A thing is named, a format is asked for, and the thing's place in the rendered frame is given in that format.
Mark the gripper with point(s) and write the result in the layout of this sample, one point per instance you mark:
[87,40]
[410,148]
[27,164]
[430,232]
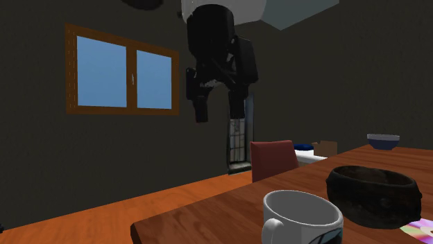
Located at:
[210,30]

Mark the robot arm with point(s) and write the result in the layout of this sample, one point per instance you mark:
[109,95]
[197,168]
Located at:
[223,10]

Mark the dark glazed door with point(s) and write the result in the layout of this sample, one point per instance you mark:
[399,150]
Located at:
[238,142]

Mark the red chair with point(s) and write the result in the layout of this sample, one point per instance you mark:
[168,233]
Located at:
[272,159]

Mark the blue cushion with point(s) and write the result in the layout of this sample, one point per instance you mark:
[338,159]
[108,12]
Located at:
[303,147]

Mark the white side table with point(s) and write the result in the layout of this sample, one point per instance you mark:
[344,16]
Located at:
[306,156]

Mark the wooden framed window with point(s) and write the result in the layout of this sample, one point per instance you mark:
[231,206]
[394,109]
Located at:
[101,71]

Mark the brown cardboard box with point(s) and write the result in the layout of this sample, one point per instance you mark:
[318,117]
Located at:
[326,148]

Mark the wooden table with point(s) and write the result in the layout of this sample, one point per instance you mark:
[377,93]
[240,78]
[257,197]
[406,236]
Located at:
[216,219]

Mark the white mug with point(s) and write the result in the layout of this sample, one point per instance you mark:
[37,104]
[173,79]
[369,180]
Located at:
[301,219]

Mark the blue and white bowl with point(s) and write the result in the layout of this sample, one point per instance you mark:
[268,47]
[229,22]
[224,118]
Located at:
[383,142]

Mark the black bowl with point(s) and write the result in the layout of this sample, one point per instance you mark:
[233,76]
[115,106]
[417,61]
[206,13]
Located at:
[372,199]

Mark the colourful disc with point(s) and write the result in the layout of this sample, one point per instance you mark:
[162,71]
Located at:
[417,231]

